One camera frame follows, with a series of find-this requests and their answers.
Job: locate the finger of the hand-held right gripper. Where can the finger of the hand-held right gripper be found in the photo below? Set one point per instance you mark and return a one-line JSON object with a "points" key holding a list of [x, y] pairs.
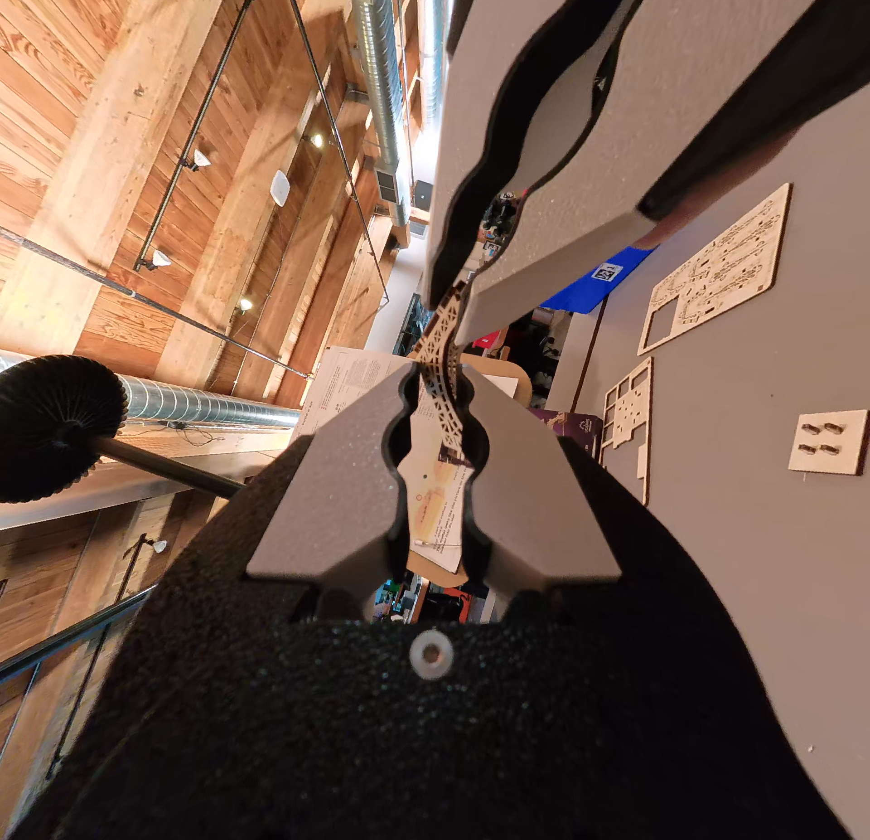
{"points": [[476, 71], [646, 105]]}

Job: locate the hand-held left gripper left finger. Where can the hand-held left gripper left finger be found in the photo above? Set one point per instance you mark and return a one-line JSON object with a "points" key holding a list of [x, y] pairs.
{"points": [[326, 507]]}

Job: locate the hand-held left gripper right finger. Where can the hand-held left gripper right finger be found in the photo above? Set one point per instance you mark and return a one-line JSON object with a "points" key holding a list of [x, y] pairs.
{"points": [[544, 513]]}

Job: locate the wooden tower model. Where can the wooden tower model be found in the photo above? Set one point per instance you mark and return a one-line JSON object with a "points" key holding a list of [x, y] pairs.
{"points": [[435, 337]]}

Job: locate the grey desk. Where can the grey desk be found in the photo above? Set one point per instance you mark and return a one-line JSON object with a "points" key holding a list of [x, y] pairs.
{"points": [[747, 581]]}

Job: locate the purple tower kit package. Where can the purple tower kit package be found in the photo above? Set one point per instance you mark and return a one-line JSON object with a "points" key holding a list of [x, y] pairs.
{"points": [[571, 432]]}

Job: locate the paper instruction sheet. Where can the paper instruction sheet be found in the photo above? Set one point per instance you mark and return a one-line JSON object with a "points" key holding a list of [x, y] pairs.
{"points": [[353, 384]]}

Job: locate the large wooden parts sheet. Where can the large wooden parts sheet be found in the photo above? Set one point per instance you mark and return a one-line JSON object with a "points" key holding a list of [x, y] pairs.
{"points": [[765, 269]]}

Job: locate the blue plastic storage bin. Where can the blue plastic storage bin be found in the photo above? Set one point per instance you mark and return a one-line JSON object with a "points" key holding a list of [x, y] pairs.
{"points": [[578, 296]]}

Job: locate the white ceiling access point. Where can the white ceiling access point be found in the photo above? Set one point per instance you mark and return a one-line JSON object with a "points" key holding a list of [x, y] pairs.
{"points": [[279, 188]]}

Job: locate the black pleated disc on pole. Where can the black pleated disc on pole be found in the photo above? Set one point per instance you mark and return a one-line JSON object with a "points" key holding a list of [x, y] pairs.
{"points": [[54, 425]]}

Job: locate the black metal bar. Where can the black metal bar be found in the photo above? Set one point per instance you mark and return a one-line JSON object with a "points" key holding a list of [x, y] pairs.
{"points": [[68, 639]]}

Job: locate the small four-hole wooden square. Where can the small four-hole wooden square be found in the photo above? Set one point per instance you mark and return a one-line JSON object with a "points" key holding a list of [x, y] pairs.
{"points": [[849, 445]]}

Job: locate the silver spiral ventilation duct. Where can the silver spiral ventilation duct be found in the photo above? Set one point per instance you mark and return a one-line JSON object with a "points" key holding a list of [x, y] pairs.
{"points": [[380, 105], [204, 405]]}

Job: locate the wooden sheet frame with cutouts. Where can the wooden sheet frame with cutouts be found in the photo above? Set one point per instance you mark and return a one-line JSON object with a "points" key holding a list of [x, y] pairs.
{"points": [[635, 411]]}

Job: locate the black track light rail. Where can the black track light rail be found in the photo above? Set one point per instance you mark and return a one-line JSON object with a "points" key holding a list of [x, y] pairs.
{"points": [[197, 122]]}

